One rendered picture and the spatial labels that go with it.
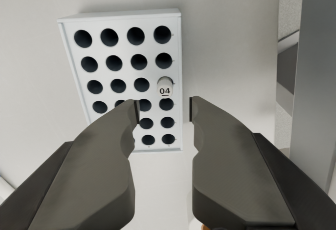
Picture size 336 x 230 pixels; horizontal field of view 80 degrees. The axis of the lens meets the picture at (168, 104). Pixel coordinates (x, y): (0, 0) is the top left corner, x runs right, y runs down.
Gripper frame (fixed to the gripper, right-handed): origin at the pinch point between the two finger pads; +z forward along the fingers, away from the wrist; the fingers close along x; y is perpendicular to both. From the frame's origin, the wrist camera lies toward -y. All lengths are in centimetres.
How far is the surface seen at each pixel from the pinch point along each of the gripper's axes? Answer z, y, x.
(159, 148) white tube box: 4.1, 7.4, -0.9
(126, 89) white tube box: 4.1, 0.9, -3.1
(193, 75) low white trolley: 7.6, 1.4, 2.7
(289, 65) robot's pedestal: 69, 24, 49
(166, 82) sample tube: 3.0, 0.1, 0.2
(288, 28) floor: 84, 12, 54
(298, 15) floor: 84, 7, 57
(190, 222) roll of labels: 3.7, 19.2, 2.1
